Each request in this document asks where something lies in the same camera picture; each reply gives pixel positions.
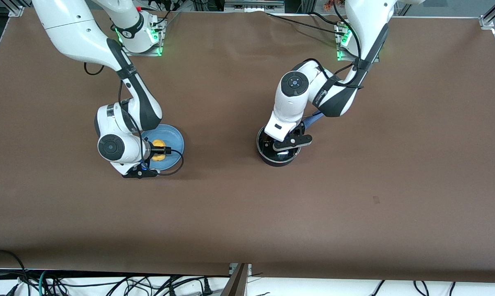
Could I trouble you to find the yellow potato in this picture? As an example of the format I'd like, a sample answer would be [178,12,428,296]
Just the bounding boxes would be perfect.
[150,140,168,162]

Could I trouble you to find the glass lid with blue knob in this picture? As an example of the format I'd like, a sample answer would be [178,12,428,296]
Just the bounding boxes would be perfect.
[257,125,302,159]

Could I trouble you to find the blue round plate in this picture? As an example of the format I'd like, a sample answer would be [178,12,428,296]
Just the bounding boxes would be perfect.
[140,124,185,170]

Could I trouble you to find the brown table cover sheet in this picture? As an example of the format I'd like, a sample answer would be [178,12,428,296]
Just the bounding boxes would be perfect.
[0,8,495,284]

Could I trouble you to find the white lower shelf board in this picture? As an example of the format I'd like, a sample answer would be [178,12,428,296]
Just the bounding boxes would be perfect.
[0,269,495,296]

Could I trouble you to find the dark pot with blue handle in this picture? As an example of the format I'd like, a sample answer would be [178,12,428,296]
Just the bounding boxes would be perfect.
[256,110,324,167]

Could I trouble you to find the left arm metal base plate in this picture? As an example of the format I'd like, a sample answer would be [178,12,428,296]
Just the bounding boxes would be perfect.
[336,21,380,62]

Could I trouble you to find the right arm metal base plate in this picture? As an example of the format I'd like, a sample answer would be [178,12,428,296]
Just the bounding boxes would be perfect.
[122,16,163,57]

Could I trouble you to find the grey metal rail box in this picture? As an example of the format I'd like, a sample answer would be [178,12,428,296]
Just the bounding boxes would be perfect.
[224,0,285,13]

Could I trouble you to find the aluminium profile post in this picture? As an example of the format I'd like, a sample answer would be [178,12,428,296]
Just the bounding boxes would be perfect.
[221,263,252,296]

